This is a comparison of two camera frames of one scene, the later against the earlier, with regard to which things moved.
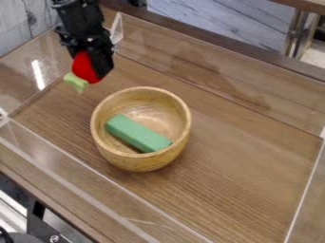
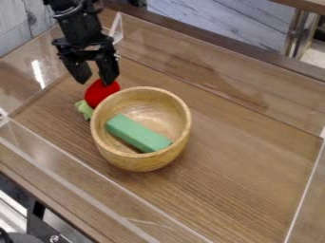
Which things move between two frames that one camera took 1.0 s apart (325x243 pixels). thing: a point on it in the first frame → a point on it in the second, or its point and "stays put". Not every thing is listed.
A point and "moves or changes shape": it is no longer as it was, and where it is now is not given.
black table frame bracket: [37, 228] stays put
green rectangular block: [136, 135] stays put
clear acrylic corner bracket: [116, 29] stays put
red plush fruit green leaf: [84, 72] moves or changes shape
